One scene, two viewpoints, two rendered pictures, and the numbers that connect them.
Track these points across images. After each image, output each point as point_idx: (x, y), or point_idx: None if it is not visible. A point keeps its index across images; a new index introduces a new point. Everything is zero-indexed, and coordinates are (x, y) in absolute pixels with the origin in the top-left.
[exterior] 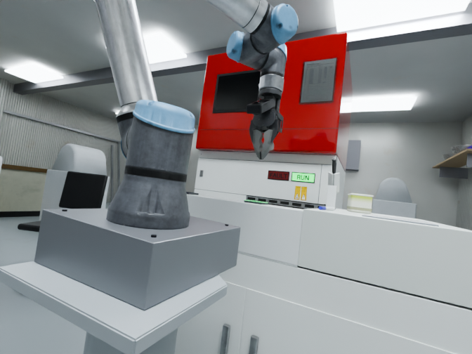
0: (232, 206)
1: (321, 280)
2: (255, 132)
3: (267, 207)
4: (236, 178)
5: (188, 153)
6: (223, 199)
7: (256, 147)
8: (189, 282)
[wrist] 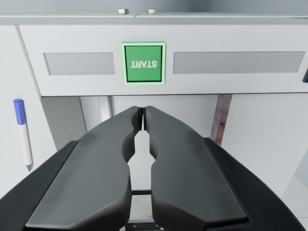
0: (184, 23)
1: (35, 18)
2: (213, 194)
3: (98, 24)
4: None
5: None
6: (213, 24)
7: (171, 120)
8: None
